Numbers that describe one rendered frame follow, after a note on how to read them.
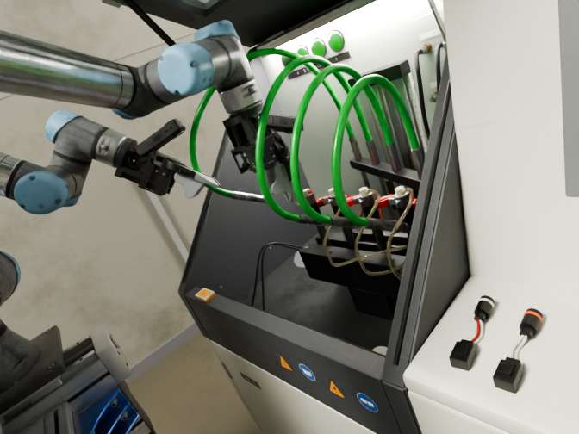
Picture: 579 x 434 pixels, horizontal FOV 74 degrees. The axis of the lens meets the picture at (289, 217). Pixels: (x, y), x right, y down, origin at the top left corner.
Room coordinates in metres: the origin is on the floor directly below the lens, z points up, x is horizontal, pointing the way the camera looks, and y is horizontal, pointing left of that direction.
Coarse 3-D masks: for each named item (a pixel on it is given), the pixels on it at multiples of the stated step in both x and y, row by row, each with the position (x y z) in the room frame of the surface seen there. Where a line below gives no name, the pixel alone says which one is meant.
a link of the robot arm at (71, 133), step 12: (48, 120) 0.86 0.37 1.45; (60, 120) 0.86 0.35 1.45; (72, 120) 0.86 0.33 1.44; (84, 120) 0.88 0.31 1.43; (48, 132) 0.86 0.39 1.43; (60, 132) 0.85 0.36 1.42; (72, 132) 0.85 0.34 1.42; (84, 132) 0.85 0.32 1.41; (96, 132) 0.85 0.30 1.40; (60, 144) 0.85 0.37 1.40; (72, 144) 0.85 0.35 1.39; (84, 144) 0.84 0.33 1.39; (96, 144) 0.86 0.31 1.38; (72, 156) 0.85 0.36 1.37; (84, 156) 0.86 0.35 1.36
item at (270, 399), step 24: (240, 360) 0.80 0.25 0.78; (240, 384) 0.88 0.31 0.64; (264, 384) 0.75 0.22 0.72; (288, 384) 0.65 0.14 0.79; (264, 408) 0.82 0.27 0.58; (288, 408) 0.70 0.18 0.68; (312, 408) 0.60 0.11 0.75; (264, 432) 0.92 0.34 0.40; (288, 432) 0.76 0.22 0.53; (312, 432) 0.65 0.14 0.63; (336, 432) 0.56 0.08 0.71; (360, 432) 0.49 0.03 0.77
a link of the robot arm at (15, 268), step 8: (0, 256) 0.87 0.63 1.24; (8, 256) 0.89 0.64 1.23; (0, 264) 0.84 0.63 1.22; (8, 264) 0.87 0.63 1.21; (16, 264) 0.90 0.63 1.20; (0, 272) 0.83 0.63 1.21; (8, 272) 0.85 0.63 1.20; (16, 272) 0.88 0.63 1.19; (0, 280) 0.81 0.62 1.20; (8, 280) 0.83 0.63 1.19; (16, 280) 0.87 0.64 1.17; (0, 288) 0.79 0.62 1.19; (8, 288) 0.82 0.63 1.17; (8, 296) 0.83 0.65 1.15; (0, 304) 0.79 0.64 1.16
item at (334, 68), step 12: (324, 72) 0.68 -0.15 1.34; (348, 72) 0.72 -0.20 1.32; (312, 84) 0.66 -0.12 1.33; (312, 96) 0.65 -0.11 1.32; (372, 96) 0.74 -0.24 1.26; (300, 108) 0.63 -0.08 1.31; (300, 120) 0.62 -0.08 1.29; (384, 120) 0.75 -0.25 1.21; (300, 132) 0.62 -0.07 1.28; (384, 132) 0.75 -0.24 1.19; (396, 156) 0.75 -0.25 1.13; (396, 168) 0.75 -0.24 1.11; (300, 180) 0.60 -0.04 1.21; (300, 192) 0.59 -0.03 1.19; (300, 204) 0.59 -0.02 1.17; (312, 216) 0.60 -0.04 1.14; (324, 216) 0.61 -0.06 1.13; (336, 216) 0.63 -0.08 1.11; (360, 228) 0.66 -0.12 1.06
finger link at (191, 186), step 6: (198, 174) 0.82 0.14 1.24; (180, 180) 0.82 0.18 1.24; (186, 180) 0.82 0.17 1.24; (192, 180) 0.82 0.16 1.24; (198, 180) 0.81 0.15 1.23; (204, 180) 0.82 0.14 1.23; (210, 180) 0.82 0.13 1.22; (186, 186) 0.82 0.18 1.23; (192, 186) 0.82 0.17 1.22; (198, 186) 0.82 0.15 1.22; (216, 186) 0.82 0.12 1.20; (186, 192) 0.82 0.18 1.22; (192, 192) 0.82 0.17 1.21
